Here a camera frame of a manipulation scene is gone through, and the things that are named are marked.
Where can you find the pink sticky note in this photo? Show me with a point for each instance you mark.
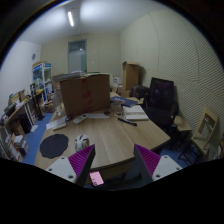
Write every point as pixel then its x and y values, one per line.
pixel 96 178

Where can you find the light wooden chair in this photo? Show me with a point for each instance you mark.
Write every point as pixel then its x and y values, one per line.
pixel 198 143

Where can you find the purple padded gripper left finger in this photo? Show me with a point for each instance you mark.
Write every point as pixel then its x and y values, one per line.
pixel 76 167

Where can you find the white keyboard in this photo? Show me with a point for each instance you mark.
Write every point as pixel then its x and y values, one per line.
pixel 55 123

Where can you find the tall cardboard box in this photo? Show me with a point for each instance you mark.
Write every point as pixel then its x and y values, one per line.
pixel 130 74

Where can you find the dark blue book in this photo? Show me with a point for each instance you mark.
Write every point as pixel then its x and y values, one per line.
pixel 124 101

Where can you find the black pen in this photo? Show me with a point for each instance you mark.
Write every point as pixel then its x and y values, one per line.
pixel 127 121

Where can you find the grey door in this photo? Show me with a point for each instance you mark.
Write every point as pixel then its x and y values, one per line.
pixel 77 56

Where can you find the black office chair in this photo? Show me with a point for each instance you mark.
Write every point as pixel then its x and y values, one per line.
pixel 159 103

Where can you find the blue white display cabinet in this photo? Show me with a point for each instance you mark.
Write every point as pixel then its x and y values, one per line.
pixel 42 76

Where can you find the open white book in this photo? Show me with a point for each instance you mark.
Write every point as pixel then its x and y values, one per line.
pixel 134 113

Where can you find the large brown cardboard box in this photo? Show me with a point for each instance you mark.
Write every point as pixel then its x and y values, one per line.
pixel 86 94

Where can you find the round black mouse pad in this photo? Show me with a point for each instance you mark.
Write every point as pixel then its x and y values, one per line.
pixel 54 146

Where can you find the white remote control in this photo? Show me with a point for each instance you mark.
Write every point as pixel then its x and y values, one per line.
pixel 80 119

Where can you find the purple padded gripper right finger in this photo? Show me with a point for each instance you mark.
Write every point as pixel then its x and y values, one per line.
pixel 153 165

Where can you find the wooden shelf desk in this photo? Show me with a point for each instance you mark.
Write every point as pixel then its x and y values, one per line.
pixel 18 121

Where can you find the ceiling tube light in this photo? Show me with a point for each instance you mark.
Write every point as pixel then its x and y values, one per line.
pixel 70 17

